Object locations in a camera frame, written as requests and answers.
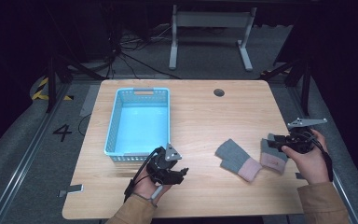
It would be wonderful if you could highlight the small grey tape piece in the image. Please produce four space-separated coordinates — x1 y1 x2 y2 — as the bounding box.
57 183 85 199

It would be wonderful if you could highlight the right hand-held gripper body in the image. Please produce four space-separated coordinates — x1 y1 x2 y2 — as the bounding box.
283 117 328 155

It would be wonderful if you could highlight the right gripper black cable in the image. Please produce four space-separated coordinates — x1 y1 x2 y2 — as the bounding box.
307 130 335 183

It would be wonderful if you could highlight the thin black floor cable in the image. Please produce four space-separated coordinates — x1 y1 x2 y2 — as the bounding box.
76 113 92 137

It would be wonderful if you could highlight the grey wrist strap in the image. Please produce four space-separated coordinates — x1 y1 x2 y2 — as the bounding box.
132 186 165 209

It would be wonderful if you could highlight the black metal stand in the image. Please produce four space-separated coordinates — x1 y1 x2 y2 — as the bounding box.
44 52 107 114
260 54 312 117

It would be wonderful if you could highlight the bundle of black floor cables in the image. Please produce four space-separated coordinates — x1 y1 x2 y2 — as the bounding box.
103 22 182 80

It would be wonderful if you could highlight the person's right hand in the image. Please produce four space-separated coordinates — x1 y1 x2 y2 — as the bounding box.
281 128 331 186

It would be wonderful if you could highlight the person's left hand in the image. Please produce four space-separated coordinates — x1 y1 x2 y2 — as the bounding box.
132 169 172 203

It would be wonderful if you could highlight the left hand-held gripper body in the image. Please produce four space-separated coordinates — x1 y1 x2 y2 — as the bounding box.
145 143 183 186

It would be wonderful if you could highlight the blue plastic basket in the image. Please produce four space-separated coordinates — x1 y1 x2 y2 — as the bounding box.
103 87 172 163

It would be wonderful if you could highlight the white metal desk frame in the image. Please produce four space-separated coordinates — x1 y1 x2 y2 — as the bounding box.
168 4 258 73

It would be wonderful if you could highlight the aluminium floor rail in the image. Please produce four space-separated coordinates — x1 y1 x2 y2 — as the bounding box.
0 83 73 224
286 86 358 224

